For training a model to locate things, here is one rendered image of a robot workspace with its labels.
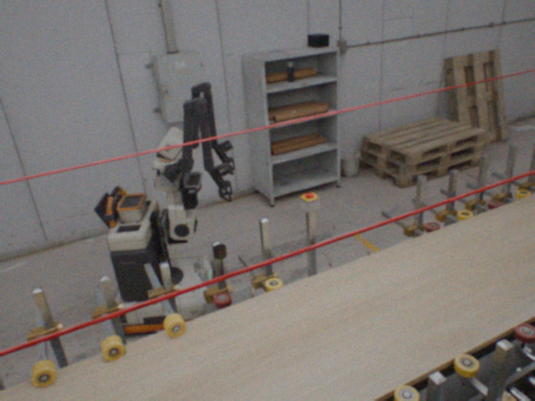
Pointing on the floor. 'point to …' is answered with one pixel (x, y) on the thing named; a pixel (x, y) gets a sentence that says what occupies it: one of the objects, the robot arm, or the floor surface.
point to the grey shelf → (253, 68)
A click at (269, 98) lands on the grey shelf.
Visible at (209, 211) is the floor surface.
